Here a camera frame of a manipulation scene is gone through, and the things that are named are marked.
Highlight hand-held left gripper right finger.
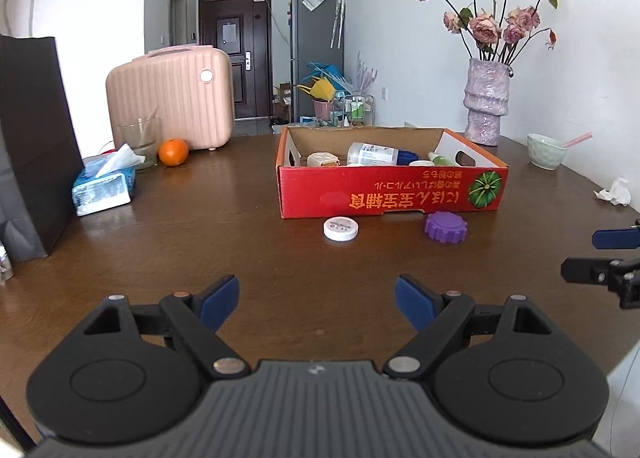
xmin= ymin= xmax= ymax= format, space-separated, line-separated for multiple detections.
xmin=384 ymin=275 xmax=556 ymax=381

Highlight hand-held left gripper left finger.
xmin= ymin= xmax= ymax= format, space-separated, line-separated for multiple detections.
xmin=82 ymin=274 xmax=251 ymax=381

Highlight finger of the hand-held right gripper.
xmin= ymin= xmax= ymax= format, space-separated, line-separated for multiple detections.
xmin=592 ymin=227 xmax=640 ymax=249
xmin=561 ymin=257 xmax=640 ymax=309

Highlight purple gear-shaped lid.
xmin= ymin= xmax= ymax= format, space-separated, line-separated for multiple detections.
xmin=424 ymin=211 xmax=468 ymax=245

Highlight white round lid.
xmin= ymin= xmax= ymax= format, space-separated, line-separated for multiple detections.
xmin=323 ymin=217 xmax=360 ymax=241

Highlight orange cardboard box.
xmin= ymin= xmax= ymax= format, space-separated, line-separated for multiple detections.
xmin=276 ymin=125 xmax=510 ymax=219

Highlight crumpled white tissue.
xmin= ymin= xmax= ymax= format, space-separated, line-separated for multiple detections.
xmin=593 ymin=178 xmax=633 ymax=207

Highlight pale green bowl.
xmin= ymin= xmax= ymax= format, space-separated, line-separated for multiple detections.
xmin=527 ymin=133 xmax=568 ymax=171

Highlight clear labelled plastic bottle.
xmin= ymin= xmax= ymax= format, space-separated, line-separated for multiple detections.
xmin=347 ymin=142 xmax=401 ymax=166

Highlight orange fruit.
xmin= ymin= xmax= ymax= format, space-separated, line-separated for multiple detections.
xmin=159 ymin=138 xmax=190 ymax=167

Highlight blue tissue pack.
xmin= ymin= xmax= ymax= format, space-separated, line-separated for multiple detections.
xmin=71 ymin=143 xmax=147 ymax=217

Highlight clear drinking glass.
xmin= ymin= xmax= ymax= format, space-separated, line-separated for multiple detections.
xmin=116 ymin=117 xmax=162 ymax=171

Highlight purple textured vase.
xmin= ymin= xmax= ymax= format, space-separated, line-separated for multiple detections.
xmin=462 ymin=58 xmax=513 ymax=147

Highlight metal storage cart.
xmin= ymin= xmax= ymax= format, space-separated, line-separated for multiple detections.
xmin=330 ymin=94 xmax=376 ymax=129

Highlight pink ribbed suitcase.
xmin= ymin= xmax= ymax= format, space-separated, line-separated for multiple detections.
xmin=105 ymin=44 xmax=236 ymax=153

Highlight purple dried flower bunch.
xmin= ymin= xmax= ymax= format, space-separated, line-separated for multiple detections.
xmin=350 ymin=52 xmax=381 ymax=96

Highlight dark brown door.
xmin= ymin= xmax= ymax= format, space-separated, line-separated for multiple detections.
xmin=198 ymin=0 xmax=273 ymax=121

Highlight dried pink roses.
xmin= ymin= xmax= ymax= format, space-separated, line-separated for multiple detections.
xmin=411 ymin=0 xmax=575 ymax=63

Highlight black paper bag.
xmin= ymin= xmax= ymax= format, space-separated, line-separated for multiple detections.
xmin=0 ymin=0 xmax=85 ymax=263

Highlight grey refrigerator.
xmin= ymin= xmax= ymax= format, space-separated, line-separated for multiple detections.
xmin=289 ymin=0 xmax=346 ymax=123

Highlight hanging clear umbrella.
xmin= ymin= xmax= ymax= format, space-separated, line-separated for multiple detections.
xmin=330 ymin=0 xmax=347 ymax=49

